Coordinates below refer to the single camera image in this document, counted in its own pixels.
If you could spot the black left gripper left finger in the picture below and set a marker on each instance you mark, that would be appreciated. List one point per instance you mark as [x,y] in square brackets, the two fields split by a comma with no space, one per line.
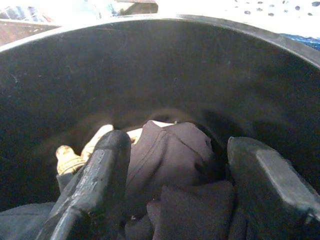
[100,175]

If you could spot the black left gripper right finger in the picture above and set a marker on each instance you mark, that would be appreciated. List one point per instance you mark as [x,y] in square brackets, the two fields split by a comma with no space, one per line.
[270,190]

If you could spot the beige patterned cloth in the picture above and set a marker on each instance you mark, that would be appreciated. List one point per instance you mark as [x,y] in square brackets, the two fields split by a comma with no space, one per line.
[65,162]

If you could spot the black seamed garment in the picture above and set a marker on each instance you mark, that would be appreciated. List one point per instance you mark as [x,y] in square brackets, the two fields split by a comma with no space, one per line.
[170,155]

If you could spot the black folded cloth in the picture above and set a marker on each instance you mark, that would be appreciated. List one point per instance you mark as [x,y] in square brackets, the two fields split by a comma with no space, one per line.
[195,210]

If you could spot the dark grey cloth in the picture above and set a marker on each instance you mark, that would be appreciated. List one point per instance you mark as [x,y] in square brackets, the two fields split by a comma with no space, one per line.
[22,222]

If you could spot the black round laundry bucket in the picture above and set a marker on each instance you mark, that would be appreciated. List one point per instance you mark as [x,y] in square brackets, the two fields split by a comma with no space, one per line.
[160,75]

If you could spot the blue plastic tarp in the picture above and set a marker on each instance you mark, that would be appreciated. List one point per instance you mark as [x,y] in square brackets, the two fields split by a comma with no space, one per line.
[307,41]

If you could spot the clear bubble wrap sheet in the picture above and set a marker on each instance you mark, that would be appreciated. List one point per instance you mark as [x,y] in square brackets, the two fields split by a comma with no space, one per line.
[275,17]

